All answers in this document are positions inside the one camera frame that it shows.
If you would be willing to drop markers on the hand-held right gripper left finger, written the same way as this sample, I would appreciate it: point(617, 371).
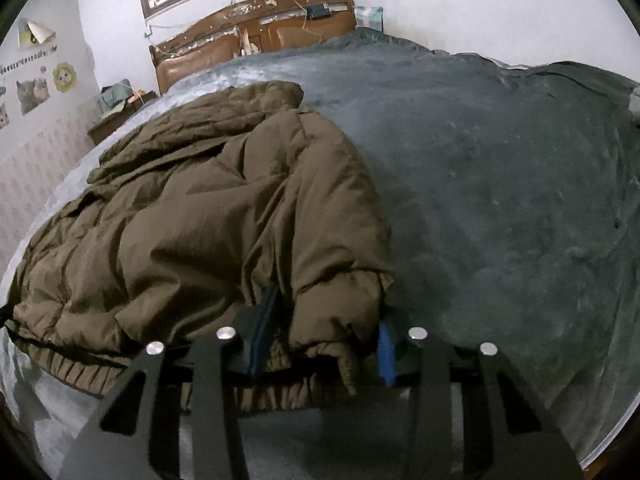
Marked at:
point(262, 325)

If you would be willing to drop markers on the tabby cat sticker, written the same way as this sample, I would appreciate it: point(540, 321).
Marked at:
point(3, 116)

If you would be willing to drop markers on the wooden bed headboard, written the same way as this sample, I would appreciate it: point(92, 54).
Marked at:
point(200, 55)

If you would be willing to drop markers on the black device on headboard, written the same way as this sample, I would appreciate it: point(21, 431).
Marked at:
point(319, 11)

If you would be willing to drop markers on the lettering wall sticker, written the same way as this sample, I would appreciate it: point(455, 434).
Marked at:
point(25, 60)

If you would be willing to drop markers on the yellow flower cat sticker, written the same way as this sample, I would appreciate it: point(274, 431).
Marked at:
point(65, 77)

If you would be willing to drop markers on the two grey cats sticker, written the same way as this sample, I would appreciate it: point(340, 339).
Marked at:
point(31, 95)

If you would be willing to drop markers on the plaid pillow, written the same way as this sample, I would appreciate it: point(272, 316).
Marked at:
point(369, 17)

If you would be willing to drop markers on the peeling wall poster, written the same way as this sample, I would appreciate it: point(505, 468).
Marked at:
point(32, 35)

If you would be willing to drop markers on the green cloth bag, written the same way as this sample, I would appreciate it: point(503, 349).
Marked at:
point(115, 95)

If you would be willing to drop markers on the wooden nightstand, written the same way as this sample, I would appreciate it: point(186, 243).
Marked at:
point(107, 127)

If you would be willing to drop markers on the light grey folded cloth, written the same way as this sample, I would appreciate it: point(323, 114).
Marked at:
point(636, 100)

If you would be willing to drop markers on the brown puffer jacket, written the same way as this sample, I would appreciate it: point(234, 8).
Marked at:
point(200, 220)

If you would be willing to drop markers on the grey plush bed blanket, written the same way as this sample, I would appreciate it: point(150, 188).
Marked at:
point(490, 185)

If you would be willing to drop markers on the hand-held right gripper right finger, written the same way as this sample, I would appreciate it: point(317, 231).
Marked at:
point(387, 355)

